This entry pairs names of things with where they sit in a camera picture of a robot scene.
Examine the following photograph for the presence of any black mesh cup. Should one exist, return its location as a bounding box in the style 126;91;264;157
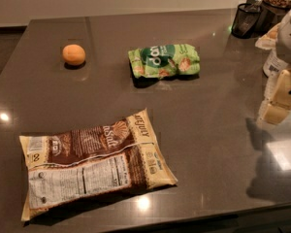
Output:
231;3;261;39

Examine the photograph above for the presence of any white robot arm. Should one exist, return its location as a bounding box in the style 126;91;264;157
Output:
255;10;291;124

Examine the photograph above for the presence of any brown chip bag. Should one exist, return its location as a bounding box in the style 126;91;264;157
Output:
19;110;177;221

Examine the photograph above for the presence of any snack packet near bottle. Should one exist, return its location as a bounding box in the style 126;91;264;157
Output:
255;24;279;50

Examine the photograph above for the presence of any white labelled bottle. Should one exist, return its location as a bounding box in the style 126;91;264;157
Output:
263;50;288;77

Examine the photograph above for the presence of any orange fruit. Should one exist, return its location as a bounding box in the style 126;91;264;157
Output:
62;45;85;66

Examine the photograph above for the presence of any green chip bag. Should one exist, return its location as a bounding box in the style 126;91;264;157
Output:
128;44;200;80

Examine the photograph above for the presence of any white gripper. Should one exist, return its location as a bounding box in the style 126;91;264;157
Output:
259;67;291;124

